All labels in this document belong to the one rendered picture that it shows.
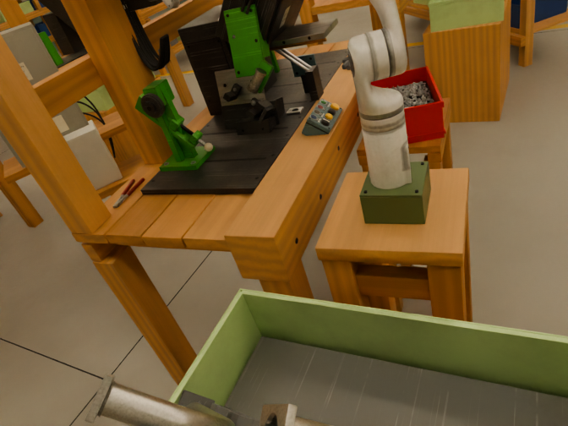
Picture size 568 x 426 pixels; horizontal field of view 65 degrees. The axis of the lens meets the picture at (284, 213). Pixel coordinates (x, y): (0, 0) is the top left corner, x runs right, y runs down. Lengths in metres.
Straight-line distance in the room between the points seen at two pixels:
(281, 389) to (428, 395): 0.24
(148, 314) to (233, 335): 0.82
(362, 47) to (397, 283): 0.53
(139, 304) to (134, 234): 0.35
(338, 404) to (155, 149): 1.12
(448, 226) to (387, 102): 0.30
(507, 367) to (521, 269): 1.42
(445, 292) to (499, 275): 1.07
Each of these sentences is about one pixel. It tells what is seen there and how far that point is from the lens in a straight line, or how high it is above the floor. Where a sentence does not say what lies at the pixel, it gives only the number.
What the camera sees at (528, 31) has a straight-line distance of 3.97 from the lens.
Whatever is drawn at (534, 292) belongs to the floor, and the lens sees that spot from 2.06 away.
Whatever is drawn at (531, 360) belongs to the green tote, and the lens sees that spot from 0.73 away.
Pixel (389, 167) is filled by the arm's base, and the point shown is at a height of 0.99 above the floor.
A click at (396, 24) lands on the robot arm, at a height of 1.27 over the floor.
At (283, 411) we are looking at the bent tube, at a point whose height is 1.20.
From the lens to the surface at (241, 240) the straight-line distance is 1.07.
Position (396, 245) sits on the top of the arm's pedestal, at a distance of 0.99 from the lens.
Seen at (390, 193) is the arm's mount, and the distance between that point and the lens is 1.00.
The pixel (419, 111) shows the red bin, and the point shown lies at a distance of 1.41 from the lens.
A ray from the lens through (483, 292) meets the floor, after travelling 2.04.
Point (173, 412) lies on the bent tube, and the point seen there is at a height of 1.14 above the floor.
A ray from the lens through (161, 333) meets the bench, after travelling 1.68.
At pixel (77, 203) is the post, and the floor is 0.98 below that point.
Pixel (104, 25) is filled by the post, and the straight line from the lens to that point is 1.53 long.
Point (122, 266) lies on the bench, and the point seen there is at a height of 0.73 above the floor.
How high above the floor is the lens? 1.50
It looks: 34 degrees down
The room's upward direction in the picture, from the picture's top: 18 degrees counter-clockwise
